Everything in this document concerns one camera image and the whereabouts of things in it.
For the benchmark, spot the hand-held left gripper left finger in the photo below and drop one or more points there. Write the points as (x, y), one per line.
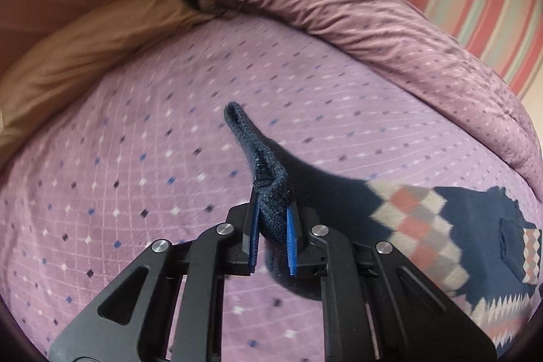
(253, 237)

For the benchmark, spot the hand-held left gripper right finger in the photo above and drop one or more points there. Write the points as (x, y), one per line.
(292, 243)

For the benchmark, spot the bed with purple dotted sheet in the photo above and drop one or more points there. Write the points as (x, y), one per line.
(140, 158)

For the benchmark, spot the navy patterned knit sweater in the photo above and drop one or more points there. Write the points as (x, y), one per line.
(271, 184)

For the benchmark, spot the tan pillow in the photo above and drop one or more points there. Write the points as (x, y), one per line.
(80, 56)

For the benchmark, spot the purple dotted quilt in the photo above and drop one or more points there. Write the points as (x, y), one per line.
(365, 18)

